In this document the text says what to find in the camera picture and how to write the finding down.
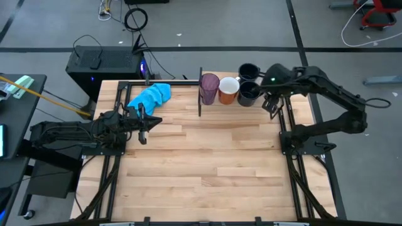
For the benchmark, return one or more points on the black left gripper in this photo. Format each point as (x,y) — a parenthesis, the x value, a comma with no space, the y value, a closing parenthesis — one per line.
(138,122)

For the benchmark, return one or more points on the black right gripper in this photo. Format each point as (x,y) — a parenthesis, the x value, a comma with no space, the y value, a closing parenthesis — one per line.
(278,78)

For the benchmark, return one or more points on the large dark blue speckled mug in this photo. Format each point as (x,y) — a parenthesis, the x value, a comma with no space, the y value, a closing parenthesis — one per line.
(243,100)

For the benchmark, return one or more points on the small dark blue speckled mug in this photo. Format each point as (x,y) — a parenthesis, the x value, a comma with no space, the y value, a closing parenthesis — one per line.
(248,72)

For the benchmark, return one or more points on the orange mug white inside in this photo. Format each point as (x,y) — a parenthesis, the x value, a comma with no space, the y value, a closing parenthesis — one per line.
(228,91)

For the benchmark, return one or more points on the purple faceted tumbler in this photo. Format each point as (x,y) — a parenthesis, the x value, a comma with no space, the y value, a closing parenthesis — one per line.
(208,89)

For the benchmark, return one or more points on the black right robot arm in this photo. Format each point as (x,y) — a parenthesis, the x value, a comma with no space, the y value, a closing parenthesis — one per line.
(333,91)

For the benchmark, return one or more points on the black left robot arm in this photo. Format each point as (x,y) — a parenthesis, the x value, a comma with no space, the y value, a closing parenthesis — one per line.
(75,132)

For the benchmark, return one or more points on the blue cloth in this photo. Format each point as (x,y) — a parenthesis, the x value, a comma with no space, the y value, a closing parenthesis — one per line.
(150,97)

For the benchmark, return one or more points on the black computer tower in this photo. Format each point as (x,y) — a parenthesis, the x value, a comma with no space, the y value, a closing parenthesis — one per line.
(106,69)

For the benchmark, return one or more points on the small black device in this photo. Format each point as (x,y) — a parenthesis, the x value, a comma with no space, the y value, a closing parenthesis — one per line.
(95,63)

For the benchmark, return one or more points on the black flat box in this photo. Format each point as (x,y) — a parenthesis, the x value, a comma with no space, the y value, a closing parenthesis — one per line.
(50,180)

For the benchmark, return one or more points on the grey floor bar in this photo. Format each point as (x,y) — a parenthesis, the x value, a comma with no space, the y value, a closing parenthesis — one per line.
(383,80)

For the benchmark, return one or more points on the black desk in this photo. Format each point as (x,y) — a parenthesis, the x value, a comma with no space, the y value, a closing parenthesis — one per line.
(19,125)

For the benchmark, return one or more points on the pale green stapler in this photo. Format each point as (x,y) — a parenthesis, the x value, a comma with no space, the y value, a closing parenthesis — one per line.
(23,84)

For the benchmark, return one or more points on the red chair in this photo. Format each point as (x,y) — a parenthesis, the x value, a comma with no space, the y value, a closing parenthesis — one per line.
(377,19)

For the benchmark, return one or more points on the black aluminium rig frame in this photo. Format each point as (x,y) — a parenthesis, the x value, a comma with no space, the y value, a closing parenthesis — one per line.
(110,188)

